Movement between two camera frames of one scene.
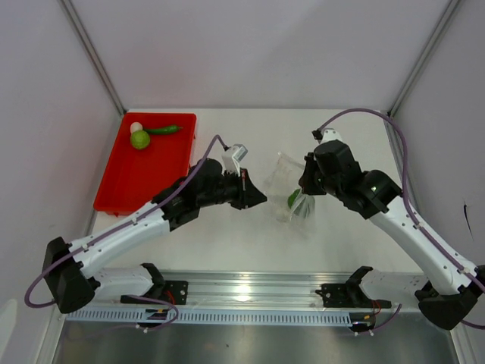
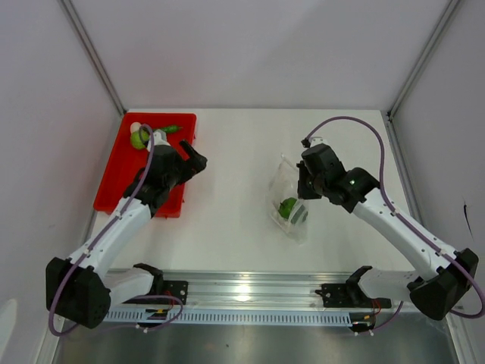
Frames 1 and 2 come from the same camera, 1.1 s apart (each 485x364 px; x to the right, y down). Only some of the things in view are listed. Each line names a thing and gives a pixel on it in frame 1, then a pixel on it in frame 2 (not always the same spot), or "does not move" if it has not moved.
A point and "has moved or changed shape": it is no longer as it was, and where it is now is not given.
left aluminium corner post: [92, 54] does not move
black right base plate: [348, 295] does not move
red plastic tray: [136, 177] does not move
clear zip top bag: [282, 182] has moved or changed shape
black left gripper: [248, 195] -> [195, 164]
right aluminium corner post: [423, 56] does not move
